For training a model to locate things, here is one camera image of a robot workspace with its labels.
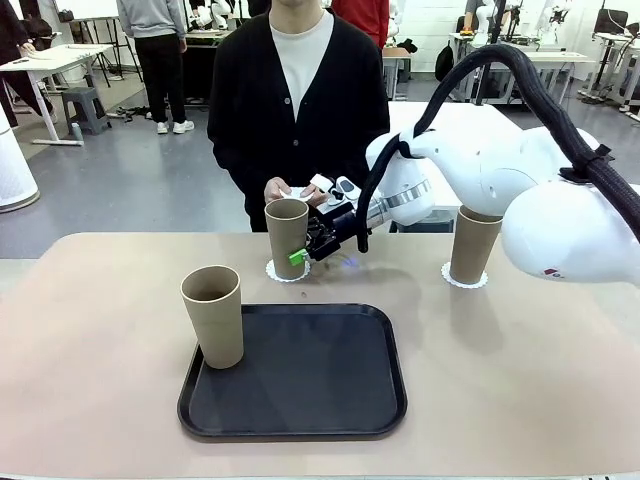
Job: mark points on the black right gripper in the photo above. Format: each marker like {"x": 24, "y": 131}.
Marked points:
{"x": 347, "y": 227}

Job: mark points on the tall tan cup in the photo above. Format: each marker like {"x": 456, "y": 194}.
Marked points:
{"x": 285, "y": 235}
{"x": 472, "y": 250}
{"x": 215, "y": 330}

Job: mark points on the white lace coaster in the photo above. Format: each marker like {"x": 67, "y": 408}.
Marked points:
{"x": 300, "y": 192}
{"x": 270, "y": 274}
{"x": 447, "y": 279}

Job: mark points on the person's left forearm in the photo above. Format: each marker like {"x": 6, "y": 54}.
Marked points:
{"x": 350, "y": 160}

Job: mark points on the person's right forearm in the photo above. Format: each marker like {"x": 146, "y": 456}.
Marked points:
{"x": 230, "y": 160}

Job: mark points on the person's left hand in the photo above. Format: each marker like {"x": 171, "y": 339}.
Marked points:
{"x": 312, "y": 192}

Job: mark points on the person's right hand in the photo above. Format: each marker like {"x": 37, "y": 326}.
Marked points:
{"x": 275, "y": 189}

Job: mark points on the dark grey stool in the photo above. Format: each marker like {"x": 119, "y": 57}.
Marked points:
{"x": 430, "y": 222}

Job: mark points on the person in black cardigan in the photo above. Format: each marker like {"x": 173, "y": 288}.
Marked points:
{"x": 240, "y": 125}

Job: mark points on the black serving tray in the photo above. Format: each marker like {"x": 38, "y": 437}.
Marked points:
{"x": 300, "y": 395}

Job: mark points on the white crew-neck t-shirt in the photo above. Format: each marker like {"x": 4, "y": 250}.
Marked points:
{"x": 300, "y": 60}

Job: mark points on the dark equipment table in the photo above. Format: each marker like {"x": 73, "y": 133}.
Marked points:
{"x": 200, "y": 70}

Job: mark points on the small brown-top table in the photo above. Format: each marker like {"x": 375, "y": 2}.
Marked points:
{"x": 397, "y": 52}

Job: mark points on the large white table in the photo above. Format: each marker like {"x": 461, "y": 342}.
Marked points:
{"x": 475, "y": 114}

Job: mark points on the black backpack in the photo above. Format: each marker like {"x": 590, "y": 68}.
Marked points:
{"x": 442, "y": 57}

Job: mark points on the bystander in red top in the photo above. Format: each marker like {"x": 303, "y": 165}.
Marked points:
{"x": 365, "y": 20}

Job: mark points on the bystander in grey sweater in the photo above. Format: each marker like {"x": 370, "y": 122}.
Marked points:
{"x": 155, "y": 65}

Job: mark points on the small grey bottle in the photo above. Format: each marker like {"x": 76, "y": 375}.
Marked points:
{"x": 76, "y": 132}

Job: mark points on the grey plastic stool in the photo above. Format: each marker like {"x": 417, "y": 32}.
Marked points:
{"x": 85, "y": 97}

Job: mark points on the black vertical pole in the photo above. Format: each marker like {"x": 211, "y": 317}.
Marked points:
{"x": 497, "y": 20}

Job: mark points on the white cylindrical air purifier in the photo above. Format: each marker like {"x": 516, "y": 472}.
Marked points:
{"x": 15, "y": 165}

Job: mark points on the white desk with legs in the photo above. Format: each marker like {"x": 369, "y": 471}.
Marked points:
{"x": 65, "y": 52}

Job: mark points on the long white workbench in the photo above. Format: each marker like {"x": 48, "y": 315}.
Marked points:
{"x": 560, "y": 56}

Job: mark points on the bystander in black clothes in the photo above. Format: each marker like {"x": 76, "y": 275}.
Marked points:
{"x": 10, "y": 30}

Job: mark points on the white standing desk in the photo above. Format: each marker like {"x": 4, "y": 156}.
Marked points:
{"x": 615, "y": 40}

